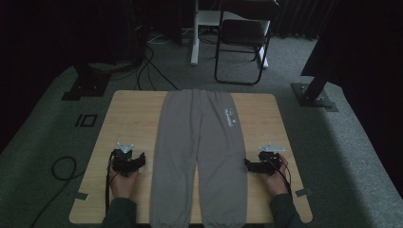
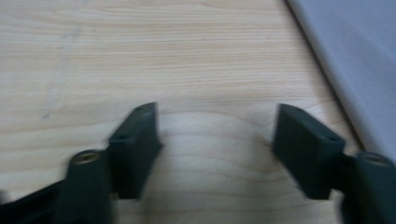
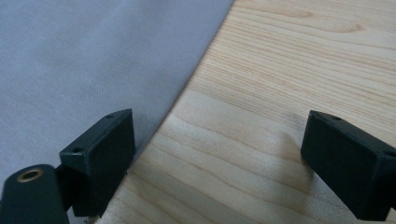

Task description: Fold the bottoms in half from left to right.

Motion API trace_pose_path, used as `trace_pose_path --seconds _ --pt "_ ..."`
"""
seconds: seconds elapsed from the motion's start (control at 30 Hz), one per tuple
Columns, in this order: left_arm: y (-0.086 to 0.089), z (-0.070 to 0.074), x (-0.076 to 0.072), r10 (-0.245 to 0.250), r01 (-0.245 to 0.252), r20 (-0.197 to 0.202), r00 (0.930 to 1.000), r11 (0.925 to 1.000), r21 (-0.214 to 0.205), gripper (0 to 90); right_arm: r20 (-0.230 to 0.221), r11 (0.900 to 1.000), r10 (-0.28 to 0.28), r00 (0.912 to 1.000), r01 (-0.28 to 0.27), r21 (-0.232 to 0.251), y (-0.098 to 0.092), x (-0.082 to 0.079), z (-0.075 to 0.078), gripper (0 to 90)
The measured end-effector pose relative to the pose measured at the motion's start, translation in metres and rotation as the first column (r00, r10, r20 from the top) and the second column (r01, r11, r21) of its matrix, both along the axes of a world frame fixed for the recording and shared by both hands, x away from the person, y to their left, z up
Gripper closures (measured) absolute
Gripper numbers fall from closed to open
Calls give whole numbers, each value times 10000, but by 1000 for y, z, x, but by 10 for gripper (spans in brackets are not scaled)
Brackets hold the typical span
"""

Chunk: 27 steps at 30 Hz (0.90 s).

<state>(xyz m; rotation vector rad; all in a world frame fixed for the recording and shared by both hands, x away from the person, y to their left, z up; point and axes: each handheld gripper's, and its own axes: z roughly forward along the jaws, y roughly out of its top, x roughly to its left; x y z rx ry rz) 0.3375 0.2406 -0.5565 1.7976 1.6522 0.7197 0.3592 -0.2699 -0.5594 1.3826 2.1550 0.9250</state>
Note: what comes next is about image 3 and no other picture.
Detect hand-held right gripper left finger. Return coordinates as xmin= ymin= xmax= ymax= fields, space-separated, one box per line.
xmin=59 ymin=108 xmax=136 ymax=218

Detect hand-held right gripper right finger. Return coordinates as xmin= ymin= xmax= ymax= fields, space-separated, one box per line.
xmin=300 ymin=109 xmax=396 ymax=222

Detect grey pants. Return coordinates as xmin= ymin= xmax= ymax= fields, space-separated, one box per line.
xmin=0 ymin=0 xmax=235 ymax=224

